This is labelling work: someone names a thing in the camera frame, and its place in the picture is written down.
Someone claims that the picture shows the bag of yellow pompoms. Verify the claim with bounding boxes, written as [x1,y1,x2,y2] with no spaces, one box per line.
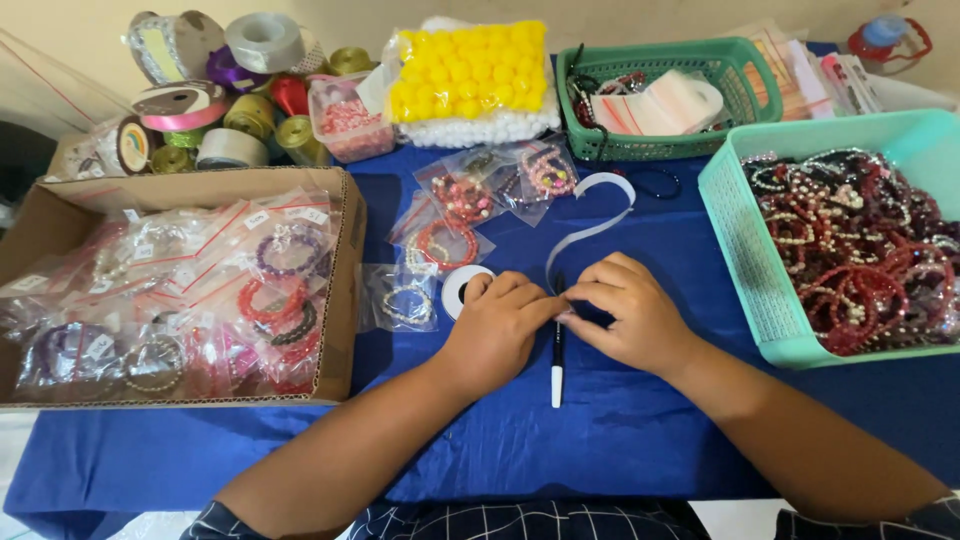
[381,18,561,126]

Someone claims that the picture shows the dark beaded strings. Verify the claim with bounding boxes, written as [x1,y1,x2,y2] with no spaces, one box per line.
[565,43,649,130]

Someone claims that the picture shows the person's dark checked clothing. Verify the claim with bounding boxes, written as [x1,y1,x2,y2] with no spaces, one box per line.
[178,491,960,540]

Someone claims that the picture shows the bagged red and white bracelets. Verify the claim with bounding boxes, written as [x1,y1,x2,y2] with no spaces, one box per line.
[386,191,498,276]

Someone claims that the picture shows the red and blue water bottle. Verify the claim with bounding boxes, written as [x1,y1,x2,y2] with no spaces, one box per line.
[846,12,935,77]

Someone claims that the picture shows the bag of white pompoms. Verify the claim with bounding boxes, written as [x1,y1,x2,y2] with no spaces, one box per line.
[395,15,564,150]

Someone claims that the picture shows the person's left hand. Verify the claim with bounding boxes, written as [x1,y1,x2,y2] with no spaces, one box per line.
[438,270,572,403]

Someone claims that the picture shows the black bracelet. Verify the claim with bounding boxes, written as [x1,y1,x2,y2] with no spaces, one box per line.
[624,165,684,202]

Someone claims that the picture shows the bagged dark bead bracelet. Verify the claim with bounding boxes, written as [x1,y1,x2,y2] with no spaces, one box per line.
[483,153,555,228]

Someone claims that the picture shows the heap of ribbon rolls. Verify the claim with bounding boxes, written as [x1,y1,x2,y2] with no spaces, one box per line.
[43,9,378,181]

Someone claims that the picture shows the bagged red bead bracelet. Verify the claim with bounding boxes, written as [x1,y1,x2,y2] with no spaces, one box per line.
[413,153,505,228]

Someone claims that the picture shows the clear box of pink beads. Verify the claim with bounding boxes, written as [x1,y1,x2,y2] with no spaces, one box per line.
[306,71,398,165]

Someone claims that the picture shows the black and white marker pen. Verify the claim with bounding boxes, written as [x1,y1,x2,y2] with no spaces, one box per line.
[550,273,566,410]

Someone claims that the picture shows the heap of bagged bracelets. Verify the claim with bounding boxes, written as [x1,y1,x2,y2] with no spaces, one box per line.
[0,186,339,403]

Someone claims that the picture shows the heap of loose beaded bracelets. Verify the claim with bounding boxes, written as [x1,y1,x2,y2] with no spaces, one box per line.
[741,147,960,358]

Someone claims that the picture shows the person's right hand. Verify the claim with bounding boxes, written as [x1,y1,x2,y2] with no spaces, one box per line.
[557,252,705,378]

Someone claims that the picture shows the blue tablecloth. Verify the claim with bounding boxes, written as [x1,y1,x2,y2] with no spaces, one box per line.
[3,41,960,540]

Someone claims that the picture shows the large clear plastic bag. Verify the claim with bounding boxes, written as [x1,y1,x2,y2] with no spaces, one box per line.
[0,28,135,144]

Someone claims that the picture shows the stack of small zip bags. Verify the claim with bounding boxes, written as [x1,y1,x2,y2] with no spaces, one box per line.
[588,69,726,138]

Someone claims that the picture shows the bagged pearl bracelet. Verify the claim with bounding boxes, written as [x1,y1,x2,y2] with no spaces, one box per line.
[358,261,441,336]

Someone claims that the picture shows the green plastic basket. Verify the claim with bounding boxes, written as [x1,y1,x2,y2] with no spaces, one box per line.
[555,36,786,163]

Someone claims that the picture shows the teal plastic basket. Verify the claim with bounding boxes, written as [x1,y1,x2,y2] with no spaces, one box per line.
[696,108,960,371]

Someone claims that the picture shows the white tape roll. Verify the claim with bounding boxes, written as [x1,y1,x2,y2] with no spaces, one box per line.
[441,264,498,322]

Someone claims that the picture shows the stack of papers and packets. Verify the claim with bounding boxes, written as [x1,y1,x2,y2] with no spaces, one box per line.
[722,18,888,123]

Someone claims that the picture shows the white tape strip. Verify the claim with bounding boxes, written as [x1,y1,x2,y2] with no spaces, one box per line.
[544,171,638,297]

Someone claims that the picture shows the brown cardboard box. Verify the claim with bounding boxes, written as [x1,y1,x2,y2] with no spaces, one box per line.
[0,165,369,411]

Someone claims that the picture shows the bagged pink bead bracelet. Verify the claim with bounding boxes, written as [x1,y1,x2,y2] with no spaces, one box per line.
[517,137,582,205]

